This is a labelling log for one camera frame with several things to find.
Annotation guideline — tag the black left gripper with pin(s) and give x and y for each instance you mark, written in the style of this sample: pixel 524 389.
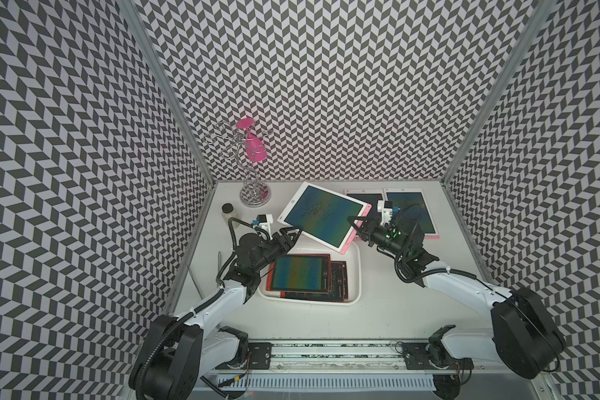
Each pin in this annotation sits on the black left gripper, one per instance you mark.
pixel 290 242

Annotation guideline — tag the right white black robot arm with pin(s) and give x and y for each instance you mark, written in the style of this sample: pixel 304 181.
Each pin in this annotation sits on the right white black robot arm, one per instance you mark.
pixel 522 334

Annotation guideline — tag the aluminium corner post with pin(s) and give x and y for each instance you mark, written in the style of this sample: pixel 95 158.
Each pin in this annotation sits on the aluminium corner post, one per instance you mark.
pixel 129 12
pixel 538 18

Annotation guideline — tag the glass spice jar black lid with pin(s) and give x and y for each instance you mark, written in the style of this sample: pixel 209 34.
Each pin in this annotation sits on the glass spice jar black lid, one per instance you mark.
pixel 230 215

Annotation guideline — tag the red writing tablet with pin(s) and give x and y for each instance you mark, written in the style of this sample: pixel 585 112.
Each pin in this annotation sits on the red writing tablet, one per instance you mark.
pixel 300 273
pixel 338 292

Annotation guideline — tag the chrome wire jewelry stand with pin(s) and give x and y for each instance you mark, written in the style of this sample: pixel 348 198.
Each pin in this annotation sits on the chrome wire jewelry stand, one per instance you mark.
pixel 226 146

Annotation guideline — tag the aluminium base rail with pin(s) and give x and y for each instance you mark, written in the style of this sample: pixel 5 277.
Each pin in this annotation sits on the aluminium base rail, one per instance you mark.
pixel 355 356

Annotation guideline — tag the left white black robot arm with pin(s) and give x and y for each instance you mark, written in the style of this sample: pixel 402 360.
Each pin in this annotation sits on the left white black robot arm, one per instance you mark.
pixel 180 350

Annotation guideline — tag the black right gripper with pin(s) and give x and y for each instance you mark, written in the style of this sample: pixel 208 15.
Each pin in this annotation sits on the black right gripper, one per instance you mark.
pixel 368 227

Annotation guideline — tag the pink writing tablet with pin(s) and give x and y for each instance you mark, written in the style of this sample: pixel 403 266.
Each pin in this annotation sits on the pink writing tablet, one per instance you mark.
pixel 415 206
pixel 323 215
pixel 369 196

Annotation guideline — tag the aluminium corner post left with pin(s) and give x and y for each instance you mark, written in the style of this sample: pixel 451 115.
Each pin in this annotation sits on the aluminium corner post left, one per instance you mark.
pixel 129 12

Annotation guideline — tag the aluminium corner post right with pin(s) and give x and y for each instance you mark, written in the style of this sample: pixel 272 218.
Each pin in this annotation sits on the aluminium corner post right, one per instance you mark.
pixel 538 18

